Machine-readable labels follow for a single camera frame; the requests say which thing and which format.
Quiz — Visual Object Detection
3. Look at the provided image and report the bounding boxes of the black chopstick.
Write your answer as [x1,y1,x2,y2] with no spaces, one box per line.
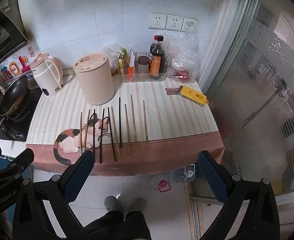
[99,109,105,164]
[119,97,122,148]
[92,109,95,157]
[107,107,117,162]

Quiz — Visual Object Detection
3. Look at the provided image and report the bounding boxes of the light wooden chopstick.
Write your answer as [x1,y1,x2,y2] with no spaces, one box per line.
[84,109,91,150]
[143,100,149,149]
[79,112,83,154]
[131,94,137,142]
[124,104,131,155]
[111,107,121,158]

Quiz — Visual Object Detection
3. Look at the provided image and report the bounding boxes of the plastic container under table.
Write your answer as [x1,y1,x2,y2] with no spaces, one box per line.
[172,164,196,183]

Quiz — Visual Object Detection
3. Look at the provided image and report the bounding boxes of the black induction cooktop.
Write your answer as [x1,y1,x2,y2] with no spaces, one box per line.
[0,88,42,142]

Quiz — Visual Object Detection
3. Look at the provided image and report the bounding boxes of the grey left slipper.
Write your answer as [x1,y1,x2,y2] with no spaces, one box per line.
[104,196,122,212]

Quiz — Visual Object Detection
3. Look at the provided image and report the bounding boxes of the grey slipper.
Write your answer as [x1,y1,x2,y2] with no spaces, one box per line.
[129,198,146,212]
[104,196,122,212]

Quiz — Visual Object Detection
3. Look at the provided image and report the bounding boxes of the plastic container red lid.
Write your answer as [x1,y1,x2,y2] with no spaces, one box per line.
[149,174,171,193]

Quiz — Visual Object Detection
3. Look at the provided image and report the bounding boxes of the person black trousers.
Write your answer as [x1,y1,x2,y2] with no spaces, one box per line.
[84,211,151,239]

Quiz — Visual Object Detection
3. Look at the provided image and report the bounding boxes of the black frying pan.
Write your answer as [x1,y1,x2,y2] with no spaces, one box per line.
[0,75,29,129]

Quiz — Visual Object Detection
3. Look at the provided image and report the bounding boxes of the grey right slipper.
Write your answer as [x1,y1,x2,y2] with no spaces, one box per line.
[129,198,146,212]

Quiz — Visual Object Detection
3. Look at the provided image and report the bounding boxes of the striped cat tablecloth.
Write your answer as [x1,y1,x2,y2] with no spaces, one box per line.
[26,76,225,177]

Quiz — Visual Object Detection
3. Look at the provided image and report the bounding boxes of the yellow knife sharpener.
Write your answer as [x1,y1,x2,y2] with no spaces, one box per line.
[176,85,209,107]

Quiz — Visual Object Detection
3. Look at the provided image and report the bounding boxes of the brown card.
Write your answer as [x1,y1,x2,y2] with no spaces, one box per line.
[165,88,178,95]

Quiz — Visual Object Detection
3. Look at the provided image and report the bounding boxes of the pink white electric kettle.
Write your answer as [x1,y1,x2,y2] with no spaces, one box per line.
[30,53,64,97]

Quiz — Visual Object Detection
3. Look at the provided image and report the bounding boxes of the beige utensil holder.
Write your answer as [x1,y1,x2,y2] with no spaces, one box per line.
[73,53,115,106]

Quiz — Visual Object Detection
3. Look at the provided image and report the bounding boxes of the glass sliding door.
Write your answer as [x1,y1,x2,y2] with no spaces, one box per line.
[208,0,294,194]

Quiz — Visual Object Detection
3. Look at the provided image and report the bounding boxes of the orange seasoning box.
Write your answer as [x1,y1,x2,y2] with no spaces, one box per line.
[127,49,136,82]

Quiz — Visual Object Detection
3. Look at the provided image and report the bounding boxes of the dark soy sauce bottle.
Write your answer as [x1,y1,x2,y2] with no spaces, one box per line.
[150,35,165,80]

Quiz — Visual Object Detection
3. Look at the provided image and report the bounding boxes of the clear plastic organizer tray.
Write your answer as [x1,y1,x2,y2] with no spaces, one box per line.
[117,52,166,82]

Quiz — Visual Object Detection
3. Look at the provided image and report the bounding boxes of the yellow seasoning box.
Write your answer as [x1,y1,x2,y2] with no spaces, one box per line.
[117,52,125,75]

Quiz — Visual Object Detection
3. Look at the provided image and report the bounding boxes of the brown lid spice jar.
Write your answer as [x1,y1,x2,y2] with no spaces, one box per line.
[137,55,150,74]

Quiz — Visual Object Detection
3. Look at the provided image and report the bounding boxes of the clear plastic bag right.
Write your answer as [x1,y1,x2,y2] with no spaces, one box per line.
[163,31,201,83]

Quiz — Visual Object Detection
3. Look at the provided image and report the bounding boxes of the clear plastic bag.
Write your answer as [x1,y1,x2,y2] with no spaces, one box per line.
[163,31,201,83]
[101,43,122,70]

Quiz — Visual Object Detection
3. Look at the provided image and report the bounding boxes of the clear plastic bag left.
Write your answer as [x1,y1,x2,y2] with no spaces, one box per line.
[101,43,122,70]

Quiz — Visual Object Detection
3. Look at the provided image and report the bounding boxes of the white wall socket right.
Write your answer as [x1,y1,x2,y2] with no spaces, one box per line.
[181,17,199,33]

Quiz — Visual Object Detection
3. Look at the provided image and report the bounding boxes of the white wall socket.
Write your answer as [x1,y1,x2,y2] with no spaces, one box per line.
[165,15,184,31]
[181,17,199,33]
[148,13,167,30]

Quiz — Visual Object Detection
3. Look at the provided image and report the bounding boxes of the white wall socket middle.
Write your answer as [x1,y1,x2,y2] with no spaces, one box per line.
[165,15,184,31]

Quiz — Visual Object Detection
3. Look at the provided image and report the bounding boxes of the white wall socket left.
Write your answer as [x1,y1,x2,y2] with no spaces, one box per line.
[148,13,167,30]

